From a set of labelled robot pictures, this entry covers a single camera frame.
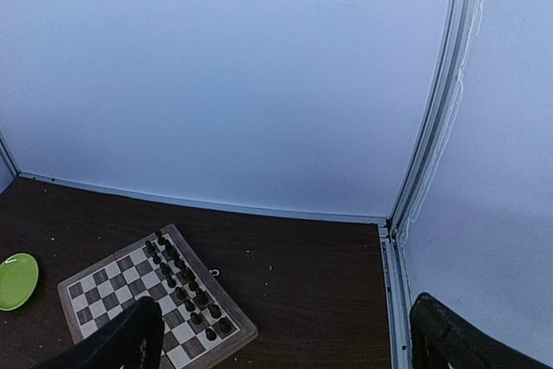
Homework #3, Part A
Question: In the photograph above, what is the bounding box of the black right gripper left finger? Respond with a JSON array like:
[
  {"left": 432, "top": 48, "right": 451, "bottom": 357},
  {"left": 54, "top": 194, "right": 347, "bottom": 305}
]
[{"left": 37, "top": 297, "right": 164, "bottom": 368}]

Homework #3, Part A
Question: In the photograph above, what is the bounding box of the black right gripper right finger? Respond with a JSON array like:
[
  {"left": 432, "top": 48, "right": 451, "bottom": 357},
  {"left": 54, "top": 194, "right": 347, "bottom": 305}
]
[{"left": 410, "top": 292, "right": 546, "bottom": 369}]

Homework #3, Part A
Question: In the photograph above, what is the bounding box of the wooden chess board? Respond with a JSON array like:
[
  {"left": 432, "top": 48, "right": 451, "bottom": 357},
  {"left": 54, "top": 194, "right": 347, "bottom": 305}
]
[{"left": 57, "top": 225, "right": 258, "bottom": 368}]

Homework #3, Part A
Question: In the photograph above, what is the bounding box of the black chess pieces row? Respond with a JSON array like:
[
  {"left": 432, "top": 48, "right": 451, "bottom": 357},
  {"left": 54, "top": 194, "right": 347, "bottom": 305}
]
[{"left": 144, "top": 231, "right": 235, "bottom": 342}]

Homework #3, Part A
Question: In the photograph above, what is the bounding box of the green plate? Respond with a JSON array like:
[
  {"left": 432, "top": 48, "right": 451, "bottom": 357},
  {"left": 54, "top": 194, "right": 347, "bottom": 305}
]
[{"left": 0, "top": 252, "right": 39, "bottom": 312}]

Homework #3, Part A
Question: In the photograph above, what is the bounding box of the aluminium frame post left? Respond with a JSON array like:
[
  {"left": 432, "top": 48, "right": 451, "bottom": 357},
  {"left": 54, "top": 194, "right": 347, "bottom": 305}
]
[{"left": 0, "top": 132, "right": 21, "bottom": 178}]

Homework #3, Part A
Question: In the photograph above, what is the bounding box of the aluminium frame post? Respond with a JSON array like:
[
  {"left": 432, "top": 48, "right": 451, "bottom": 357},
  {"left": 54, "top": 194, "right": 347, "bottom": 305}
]
[
  {"left": 0, "top": 132, "right": 21, "bottom": 178},
  {"left": 380, "top": 0, "right": 485, "bottom": 368}
]

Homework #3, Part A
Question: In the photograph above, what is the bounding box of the aluminium frame post right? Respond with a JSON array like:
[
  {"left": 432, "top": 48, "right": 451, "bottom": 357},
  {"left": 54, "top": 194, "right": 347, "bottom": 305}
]
[{"left": 380, "top": 0, "right": 485, "bottom": 368}]

